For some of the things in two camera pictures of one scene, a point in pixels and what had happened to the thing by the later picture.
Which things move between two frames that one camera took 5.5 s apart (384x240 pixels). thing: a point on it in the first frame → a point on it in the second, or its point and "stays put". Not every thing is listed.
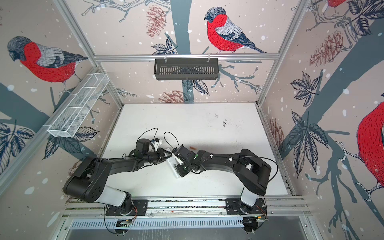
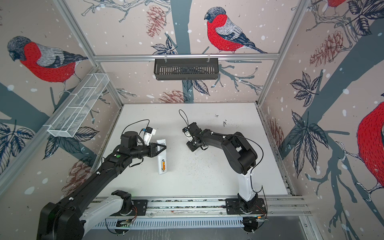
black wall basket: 186,69 stays put
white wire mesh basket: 69,118 stays put
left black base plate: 140,208 stays put
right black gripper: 182,171 → 193,147
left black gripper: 161,153 → 153,152
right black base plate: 232,207 stays put
